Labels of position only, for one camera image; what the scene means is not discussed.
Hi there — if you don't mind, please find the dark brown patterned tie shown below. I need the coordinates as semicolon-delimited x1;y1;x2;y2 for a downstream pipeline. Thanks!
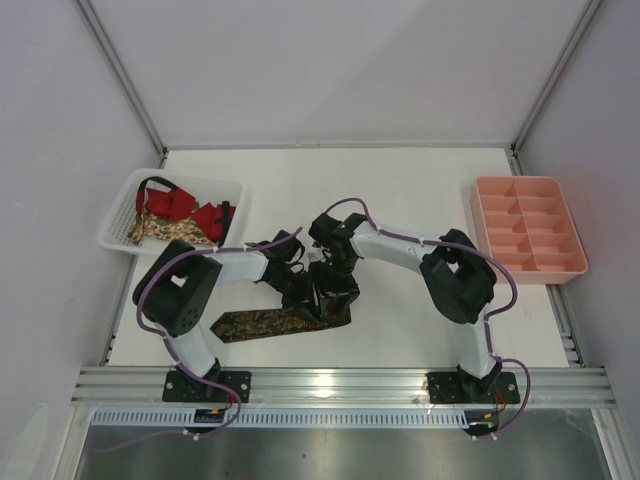
210;309;352;344

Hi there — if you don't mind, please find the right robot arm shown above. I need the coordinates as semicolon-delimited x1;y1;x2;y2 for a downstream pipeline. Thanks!
309;213;501;401

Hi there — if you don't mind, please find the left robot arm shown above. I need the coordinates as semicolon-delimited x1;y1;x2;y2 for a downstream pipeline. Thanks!
132;230;320;393

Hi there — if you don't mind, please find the red tie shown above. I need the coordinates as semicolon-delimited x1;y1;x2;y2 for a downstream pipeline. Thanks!
135;188;236;246

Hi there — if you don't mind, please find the beige floral tie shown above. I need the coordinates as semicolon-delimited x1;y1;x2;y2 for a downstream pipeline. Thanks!
127;214;216;245

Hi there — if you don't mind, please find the white plastic basket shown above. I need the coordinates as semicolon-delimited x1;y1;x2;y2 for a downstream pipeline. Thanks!
98;169;250;256

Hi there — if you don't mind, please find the pink divided organizer tray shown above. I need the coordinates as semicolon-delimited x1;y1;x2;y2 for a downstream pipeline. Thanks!
471;176;588;285

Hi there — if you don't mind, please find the white slotted cable duct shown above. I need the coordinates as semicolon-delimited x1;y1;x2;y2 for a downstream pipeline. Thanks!
92;407;468;429

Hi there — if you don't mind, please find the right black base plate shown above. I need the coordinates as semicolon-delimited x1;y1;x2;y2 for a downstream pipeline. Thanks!
426;370;521;405

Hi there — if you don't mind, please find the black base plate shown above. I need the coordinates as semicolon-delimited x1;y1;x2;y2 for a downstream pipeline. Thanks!
426;370;521;405
162;370;251;403

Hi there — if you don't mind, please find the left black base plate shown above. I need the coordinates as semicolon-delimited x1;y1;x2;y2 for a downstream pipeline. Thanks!
162;370;251;403

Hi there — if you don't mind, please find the right aluminium frame post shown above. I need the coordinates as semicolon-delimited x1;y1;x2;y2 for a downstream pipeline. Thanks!
510;0;606;157

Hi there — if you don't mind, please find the aluminium frame post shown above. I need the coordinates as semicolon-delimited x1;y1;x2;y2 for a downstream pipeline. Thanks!
510;0;606;157
73;0;168;164

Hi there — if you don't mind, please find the aluminium mounting rail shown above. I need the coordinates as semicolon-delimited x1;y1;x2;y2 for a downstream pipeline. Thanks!
71;367;616;409

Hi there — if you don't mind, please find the left aluminium frame post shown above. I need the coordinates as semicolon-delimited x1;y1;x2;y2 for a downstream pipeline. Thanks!
73;0;168;164

